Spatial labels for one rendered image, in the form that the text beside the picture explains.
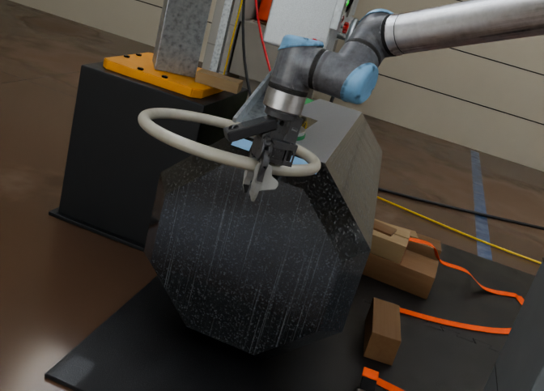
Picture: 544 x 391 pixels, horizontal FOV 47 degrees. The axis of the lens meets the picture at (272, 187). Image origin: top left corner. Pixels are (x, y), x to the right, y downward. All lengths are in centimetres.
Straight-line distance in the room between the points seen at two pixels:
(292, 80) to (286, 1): 80
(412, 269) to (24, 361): 187
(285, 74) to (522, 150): 625
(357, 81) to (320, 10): 83
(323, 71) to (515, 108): 614
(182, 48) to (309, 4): 95
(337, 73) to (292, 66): 10
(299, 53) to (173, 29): 159
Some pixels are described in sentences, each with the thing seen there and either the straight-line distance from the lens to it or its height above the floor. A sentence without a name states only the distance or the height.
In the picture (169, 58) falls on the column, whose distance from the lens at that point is 291.
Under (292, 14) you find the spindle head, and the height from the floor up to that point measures 122.
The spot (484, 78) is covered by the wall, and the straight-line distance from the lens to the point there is 734.
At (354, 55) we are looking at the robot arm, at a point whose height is 123.
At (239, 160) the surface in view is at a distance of 140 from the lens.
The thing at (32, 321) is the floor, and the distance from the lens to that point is 238.
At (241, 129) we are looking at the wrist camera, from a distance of 136.
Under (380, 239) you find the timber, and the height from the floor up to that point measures 23.
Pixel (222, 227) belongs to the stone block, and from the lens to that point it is 212.
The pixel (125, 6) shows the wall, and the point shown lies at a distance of 837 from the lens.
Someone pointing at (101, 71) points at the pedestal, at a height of 74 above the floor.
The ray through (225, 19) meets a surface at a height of 86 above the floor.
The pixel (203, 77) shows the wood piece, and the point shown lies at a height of 81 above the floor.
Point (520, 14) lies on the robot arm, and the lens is 123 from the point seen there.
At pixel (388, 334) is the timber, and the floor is 14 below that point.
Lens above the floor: 136
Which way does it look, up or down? 19 degrees down
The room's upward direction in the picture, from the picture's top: 16 degrees clockwise
